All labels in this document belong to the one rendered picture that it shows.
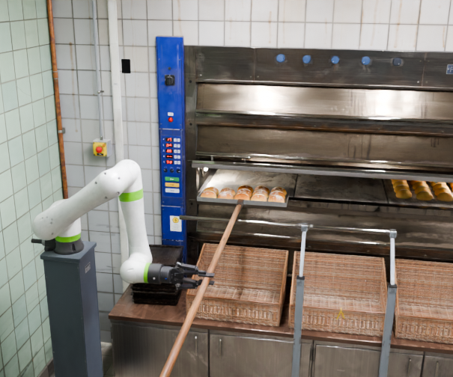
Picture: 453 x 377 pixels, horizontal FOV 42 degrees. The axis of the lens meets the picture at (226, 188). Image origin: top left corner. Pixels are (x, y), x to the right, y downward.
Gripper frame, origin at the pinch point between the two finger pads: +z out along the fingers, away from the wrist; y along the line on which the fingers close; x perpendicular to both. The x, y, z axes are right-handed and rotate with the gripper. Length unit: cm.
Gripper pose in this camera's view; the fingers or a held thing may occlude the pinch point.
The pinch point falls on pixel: (207, 278)
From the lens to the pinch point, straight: 266.4
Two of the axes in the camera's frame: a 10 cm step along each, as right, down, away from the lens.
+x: -1.7, 3.2, -9.3
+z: 9.9, 0.7, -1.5
